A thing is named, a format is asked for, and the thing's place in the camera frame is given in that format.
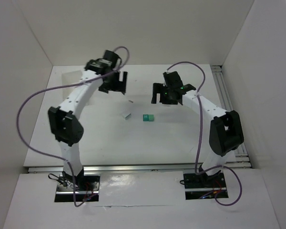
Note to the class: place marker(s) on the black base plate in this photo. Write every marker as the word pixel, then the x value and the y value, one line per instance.
pixel 195 188
pixel 89 190

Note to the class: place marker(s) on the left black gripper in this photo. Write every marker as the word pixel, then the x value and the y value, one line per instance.
pixel 115 85

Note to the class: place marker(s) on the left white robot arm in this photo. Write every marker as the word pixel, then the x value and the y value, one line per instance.
pixel 65 125

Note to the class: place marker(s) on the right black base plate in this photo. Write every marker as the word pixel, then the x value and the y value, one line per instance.
pixel 195 188

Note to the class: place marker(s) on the white perforated box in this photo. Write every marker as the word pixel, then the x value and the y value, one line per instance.
pixel 67 79

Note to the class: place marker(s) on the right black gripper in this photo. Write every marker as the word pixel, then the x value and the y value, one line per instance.
pixel 162 94

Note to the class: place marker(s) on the front aluminium rail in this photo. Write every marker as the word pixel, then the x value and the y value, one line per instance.
pixel 128 168

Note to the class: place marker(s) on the dark green H block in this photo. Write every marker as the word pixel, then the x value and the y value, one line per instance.
pixel 145 117

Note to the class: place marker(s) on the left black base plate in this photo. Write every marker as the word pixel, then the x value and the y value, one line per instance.
pixel 89 190

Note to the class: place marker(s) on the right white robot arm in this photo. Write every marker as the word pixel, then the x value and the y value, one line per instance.
pixel 225 134

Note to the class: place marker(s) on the light green G block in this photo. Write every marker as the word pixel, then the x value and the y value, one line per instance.
pixel 150 117

